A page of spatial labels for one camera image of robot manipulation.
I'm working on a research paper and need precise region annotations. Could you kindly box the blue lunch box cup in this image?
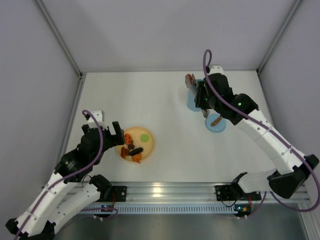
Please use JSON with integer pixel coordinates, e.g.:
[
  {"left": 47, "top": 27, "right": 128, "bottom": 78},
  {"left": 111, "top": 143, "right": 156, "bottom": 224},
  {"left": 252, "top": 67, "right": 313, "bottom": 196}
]
[{"left": 187, "top": 88, "right": 201, "bottom": 112}]

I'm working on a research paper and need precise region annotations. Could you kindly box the white slotted cable duct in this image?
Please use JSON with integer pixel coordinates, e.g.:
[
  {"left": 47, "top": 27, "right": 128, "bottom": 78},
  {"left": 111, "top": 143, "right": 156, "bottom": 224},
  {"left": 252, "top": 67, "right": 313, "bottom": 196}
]
[{"left": 81, "top": 205, "right": 238, "bottom": 215}]

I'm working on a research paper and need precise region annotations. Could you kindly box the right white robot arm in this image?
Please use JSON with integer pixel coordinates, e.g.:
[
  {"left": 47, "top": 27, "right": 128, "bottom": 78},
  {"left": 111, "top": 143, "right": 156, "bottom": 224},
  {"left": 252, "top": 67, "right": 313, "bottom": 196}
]
[{"left": 194, "top": 73, "right": 319, "bottom": 199}]

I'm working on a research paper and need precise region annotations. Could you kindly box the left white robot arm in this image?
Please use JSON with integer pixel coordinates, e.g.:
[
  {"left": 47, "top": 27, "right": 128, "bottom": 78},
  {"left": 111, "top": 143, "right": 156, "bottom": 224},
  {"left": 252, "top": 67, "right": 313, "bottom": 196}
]
[{"left": 5, "top": 121, "right": 125, "bottom": 240}]

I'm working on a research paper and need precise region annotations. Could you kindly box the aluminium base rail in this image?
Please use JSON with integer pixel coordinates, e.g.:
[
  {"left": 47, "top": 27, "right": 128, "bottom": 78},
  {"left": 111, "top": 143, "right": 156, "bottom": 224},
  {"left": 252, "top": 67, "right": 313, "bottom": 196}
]
[{"left": 41, "top": 181, "right": 310, "bottom": 204}]

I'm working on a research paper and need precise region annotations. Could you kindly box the left aluminium frame post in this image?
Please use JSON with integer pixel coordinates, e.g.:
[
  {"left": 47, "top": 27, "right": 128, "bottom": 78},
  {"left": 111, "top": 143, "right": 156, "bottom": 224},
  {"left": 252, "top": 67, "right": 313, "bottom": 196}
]
[{"left": 32, "top": 0, "right": 85, "bottom": 162}]

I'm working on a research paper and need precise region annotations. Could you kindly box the black spiky sea cucumber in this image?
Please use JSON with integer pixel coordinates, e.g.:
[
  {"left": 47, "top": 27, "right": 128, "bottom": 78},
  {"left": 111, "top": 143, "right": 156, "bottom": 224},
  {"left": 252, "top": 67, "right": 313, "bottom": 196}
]
[{"left": 129, "top": 147, "right": 144, "bottom": 156}]

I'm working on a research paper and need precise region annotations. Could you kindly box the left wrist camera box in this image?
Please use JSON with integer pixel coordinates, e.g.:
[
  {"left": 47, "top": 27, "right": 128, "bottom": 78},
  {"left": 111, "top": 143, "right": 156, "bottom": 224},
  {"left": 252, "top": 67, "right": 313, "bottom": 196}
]
[{"left": 82, "top": 109, "right": 105, "bottom": 128}]

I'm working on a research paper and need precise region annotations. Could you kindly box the right aluminium frame post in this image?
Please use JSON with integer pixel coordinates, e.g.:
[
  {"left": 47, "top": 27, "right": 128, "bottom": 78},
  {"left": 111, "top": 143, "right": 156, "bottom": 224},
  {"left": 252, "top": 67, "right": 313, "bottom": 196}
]
[{"left": 256, "top": 0, "right": 304, "bottom": 183}]

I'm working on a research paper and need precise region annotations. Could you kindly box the blue lid with brown handle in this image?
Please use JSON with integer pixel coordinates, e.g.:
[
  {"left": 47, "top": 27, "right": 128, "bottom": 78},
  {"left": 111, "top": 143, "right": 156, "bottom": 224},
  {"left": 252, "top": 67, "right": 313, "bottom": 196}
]
[{"left": 205, "top": 113, "right": 227, "bottom": 133}]

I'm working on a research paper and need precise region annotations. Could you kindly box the green round cookie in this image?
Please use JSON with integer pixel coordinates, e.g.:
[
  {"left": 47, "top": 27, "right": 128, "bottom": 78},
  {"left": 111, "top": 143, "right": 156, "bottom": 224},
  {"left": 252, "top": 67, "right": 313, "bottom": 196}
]
[{"left": 140, "top": 133, "right": 150, "bottom": 143}]

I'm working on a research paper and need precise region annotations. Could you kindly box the beige round plate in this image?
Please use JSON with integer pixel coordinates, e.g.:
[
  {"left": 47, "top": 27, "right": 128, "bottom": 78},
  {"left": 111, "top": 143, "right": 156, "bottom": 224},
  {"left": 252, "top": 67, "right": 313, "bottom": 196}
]
[{"left": 116, "top": 126, "right": 156, "bottom": 164}]

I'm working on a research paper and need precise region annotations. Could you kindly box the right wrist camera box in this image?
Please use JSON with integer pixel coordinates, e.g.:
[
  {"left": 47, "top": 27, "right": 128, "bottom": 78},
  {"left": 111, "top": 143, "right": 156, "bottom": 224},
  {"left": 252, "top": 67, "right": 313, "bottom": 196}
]
[{"left": 209, "top": 65, "right": 224, "bottom": 75}]

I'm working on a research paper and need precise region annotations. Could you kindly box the orange fried drumstick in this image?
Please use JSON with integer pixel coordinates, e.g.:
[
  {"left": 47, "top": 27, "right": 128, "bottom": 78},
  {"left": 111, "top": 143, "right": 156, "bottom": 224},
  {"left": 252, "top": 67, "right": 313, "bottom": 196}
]
[{"left": 132, "top": 153, "right": 142, "bottom": 164}]

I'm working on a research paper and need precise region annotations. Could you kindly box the aluminium frame post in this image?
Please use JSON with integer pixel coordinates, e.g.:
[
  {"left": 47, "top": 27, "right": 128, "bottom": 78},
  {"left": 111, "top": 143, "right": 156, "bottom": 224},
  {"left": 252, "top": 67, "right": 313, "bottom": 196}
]
[
  {"left": 256, "top": 0, "right": 304, "bottom": 183},
  {"left": 32, "top": 0, "right": 85, "bottom": 162}
]

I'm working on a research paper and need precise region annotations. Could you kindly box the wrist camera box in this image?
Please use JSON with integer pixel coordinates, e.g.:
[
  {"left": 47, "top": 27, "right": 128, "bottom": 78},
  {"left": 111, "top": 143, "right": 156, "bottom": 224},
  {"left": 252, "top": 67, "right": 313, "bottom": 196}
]
[
  {"left": 209, "top": 65, "right": 224, "bottom": 75},
  {"left": 82, "top": 109, "right": 105, "bottom": 128}
]

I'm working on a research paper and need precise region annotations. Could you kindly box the spotted orange chicken wing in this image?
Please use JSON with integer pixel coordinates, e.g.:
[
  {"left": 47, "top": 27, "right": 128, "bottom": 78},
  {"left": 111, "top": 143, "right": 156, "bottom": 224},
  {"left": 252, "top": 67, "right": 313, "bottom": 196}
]
[{"left": 185, "top": 73, "right": 197, "bottom": 86}]

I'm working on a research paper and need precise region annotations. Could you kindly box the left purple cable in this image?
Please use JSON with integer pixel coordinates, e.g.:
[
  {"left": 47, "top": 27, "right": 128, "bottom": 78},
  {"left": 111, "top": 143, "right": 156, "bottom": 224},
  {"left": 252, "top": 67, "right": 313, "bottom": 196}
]
[{"left": 13, "top": 108, "right": 120, "bottom": 240}]

